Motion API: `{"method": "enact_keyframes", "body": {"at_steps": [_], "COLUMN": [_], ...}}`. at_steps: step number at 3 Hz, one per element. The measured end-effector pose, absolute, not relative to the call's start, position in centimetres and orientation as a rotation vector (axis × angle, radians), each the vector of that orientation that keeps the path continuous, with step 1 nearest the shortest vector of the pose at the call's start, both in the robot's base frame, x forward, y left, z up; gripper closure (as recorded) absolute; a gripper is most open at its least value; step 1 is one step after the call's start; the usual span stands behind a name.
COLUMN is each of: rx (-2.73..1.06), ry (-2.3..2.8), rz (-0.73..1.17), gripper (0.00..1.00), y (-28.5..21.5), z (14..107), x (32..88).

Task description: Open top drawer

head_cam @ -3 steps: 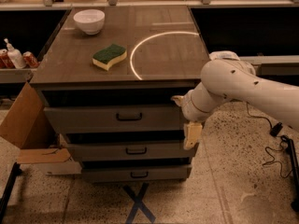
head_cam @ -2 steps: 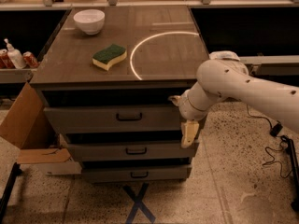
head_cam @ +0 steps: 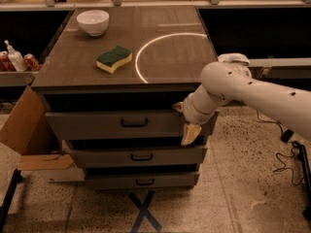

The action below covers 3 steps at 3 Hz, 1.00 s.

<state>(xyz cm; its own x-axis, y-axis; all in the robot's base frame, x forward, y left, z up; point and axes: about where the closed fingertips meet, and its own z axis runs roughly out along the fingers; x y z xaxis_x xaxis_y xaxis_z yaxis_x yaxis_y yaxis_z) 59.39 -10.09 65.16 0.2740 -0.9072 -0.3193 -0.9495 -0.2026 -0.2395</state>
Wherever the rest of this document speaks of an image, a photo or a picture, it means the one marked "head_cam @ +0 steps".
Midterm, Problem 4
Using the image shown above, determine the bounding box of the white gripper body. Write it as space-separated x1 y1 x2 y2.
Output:
182 94 213 124

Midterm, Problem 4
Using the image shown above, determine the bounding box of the grey top drawer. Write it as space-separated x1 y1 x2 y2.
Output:
44 109 219 141

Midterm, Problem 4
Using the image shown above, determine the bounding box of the grey drawer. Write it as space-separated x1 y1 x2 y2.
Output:
69 146 207 168
44 109 219 141
86 171 199 190

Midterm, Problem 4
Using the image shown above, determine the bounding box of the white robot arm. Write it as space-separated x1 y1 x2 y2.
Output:
174 62 311 146

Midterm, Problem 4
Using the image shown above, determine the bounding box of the grey drawer cabinet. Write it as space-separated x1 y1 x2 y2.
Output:
32 7 216 182

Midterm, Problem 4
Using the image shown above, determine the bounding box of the grey middle drawer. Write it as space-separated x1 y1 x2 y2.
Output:
69 146 207 168

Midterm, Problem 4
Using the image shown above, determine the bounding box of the grey bottom drawer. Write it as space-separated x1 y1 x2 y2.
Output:
86 171 199 190

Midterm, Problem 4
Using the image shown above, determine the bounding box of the folded white cloth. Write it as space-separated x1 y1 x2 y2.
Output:
218 52 250 65

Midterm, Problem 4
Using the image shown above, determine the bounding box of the green and yellow sponge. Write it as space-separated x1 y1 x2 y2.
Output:
96 46 132 74

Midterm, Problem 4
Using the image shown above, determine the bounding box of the black power adapter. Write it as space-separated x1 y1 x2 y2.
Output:
281 129 294 143

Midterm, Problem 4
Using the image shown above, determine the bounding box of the white ceramic bowl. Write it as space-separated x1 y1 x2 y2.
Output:
77 10 110 36

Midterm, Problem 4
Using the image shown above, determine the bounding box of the black stand leg right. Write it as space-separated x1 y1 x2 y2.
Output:
298 145 311 220

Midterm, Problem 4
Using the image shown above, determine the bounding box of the black stand leg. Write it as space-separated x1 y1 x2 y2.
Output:
298 145 311 220
0 169 22 233

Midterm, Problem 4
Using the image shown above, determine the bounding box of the brown cardboard box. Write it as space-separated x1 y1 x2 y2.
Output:
0 86 85 183

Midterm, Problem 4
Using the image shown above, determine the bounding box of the white pump bottle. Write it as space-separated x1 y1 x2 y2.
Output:
4 40 27 72

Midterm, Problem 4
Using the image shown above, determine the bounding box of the black stand leg left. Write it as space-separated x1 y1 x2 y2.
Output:
0 169 22 233

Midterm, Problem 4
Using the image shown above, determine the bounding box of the red soda can at edge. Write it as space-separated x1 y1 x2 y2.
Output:
0 50 15 72

